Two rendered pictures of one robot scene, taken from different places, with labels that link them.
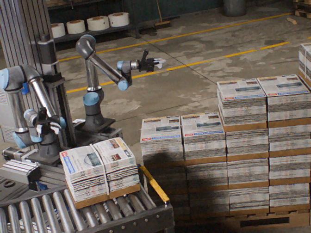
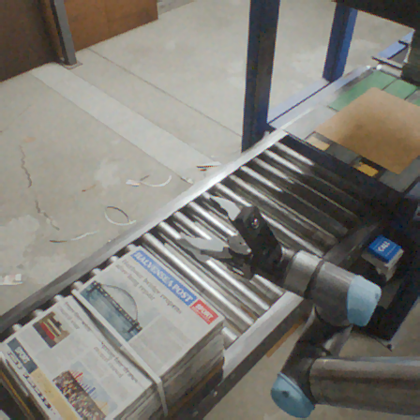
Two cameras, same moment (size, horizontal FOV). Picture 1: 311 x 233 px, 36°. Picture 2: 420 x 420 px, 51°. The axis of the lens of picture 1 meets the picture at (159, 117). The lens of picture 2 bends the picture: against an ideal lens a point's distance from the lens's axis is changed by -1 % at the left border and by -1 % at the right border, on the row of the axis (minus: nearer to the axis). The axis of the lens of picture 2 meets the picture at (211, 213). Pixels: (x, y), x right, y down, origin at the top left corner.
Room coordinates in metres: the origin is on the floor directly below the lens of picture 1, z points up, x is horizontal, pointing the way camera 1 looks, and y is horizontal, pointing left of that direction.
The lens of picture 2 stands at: (2.89, 0.36, 1.86)
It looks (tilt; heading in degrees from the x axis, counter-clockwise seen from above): 47 degrees down; 153
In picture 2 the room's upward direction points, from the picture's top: straight up
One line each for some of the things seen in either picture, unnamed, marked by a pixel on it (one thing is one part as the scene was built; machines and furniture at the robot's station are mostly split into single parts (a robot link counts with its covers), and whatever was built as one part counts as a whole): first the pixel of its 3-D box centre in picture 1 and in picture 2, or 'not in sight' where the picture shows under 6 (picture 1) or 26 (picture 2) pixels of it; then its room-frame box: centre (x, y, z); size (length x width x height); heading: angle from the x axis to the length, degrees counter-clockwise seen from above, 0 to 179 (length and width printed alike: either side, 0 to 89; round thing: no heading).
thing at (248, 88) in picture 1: (240, 88); not in sight; (3.07, -0.57, 1.06); 0.37 x 0.29 x 0.01; 178
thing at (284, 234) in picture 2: not in sight; (265, 221); (2.10, 0.96, 0.77); 0.47 x 0.05 x 0.05; 19
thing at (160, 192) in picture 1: (154, 183); not in sight; (2.39, 0.08, 0.81); 0.43 x 0.03 x 0.02; 19
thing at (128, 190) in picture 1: (119, 179); not in sight; (2.45, 0.28, 0.83); 0.29 x 0.16 x 0.04; 19
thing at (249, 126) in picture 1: (240, 115); not in sight; (3.07, -0.57, 0.86); 0.38 x 0.29 x 0.04; 178
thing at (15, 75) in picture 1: (19, 108); not in sight; (2.85, 0.88, 1.19); 0.15 x 0.12 x 0.55; 121
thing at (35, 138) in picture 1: (39, 131); (326, 330); (2.63, 0.73, 1.11); 0.11 x 0.08 x 0.11; 121
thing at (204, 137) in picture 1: (225, 171); not in sight; (3.08, -0.44, 0.42); 1.17 x 0.39 x 0.83; 87
